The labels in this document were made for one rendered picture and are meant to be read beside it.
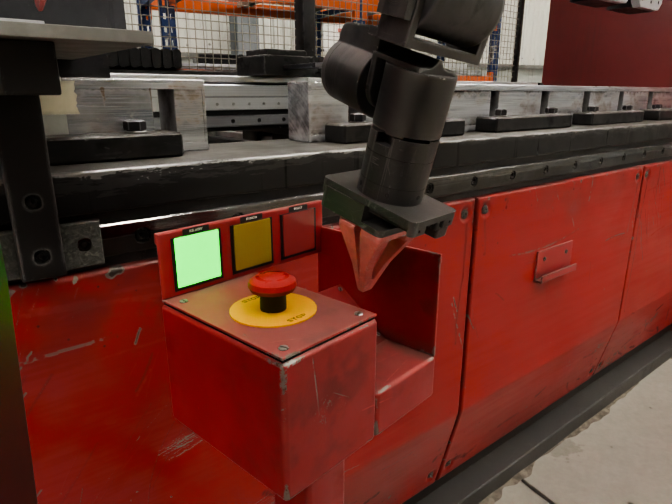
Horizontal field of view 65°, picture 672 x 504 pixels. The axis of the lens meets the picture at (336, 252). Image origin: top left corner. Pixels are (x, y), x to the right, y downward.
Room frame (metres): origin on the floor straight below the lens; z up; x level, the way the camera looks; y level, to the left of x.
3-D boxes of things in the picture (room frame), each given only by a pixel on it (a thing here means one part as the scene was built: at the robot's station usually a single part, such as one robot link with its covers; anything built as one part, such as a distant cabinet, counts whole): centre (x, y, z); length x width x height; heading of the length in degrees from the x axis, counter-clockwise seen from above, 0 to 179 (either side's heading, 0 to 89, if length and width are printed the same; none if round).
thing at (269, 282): (0.40, 0.05, 0.79); 0.04 x 0.04 x 0.04
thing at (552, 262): (1.14, -0.51, 0.59); 0.15 x 0.02 x 0.07; 129
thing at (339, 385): (0.44, 0.03, 0.75); 0.20 x 0.16 x 0.18; 137
